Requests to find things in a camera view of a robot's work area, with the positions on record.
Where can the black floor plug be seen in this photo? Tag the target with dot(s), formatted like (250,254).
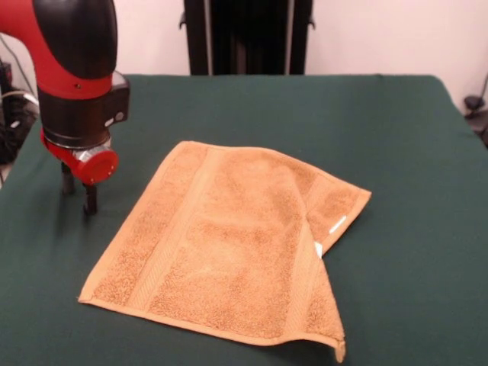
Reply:
(474,103)

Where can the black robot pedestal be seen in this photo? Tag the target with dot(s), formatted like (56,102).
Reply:
(248,38)

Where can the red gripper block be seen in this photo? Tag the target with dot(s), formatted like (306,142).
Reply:
(95,167)

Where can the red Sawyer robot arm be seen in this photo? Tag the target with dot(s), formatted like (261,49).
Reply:
(72,57)

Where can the dark green table cloth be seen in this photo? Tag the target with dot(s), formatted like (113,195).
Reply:
(400,267)

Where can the small black device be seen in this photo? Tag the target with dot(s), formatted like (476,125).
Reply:
(5,72)

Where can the tan terry towel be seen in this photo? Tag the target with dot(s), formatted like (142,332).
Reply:
(228,248)

